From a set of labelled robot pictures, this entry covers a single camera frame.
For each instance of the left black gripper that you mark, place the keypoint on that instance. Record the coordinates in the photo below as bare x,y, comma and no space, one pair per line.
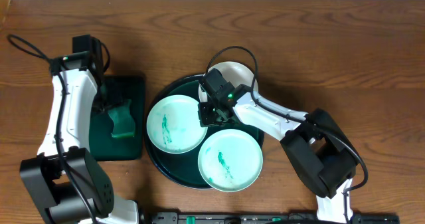
102,104

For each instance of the white plate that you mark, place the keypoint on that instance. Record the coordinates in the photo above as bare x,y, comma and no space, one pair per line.
230,160
173,124
233,72

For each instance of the white plate bottom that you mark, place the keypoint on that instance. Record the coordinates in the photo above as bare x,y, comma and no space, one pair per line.
230,160

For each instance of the white plate top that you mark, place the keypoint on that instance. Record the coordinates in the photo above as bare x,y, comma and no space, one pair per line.
233,72

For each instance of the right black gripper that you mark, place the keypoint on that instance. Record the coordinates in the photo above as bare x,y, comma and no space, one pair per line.
205,120

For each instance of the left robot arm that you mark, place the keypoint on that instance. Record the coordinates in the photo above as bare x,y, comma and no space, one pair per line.
64,180

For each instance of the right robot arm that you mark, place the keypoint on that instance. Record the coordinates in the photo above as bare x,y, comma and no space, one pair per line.
321,155

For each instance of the green yellow sponge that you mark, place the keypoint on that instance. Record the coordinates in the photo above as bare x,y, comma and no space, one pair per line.
123,122

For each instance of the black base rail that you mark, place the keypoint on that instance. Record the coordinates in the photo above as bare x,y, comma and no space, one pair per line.
197,218

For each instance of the black rectangular water tray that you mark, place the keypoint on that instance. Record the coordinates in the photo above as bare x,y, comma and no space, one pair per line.
102,146

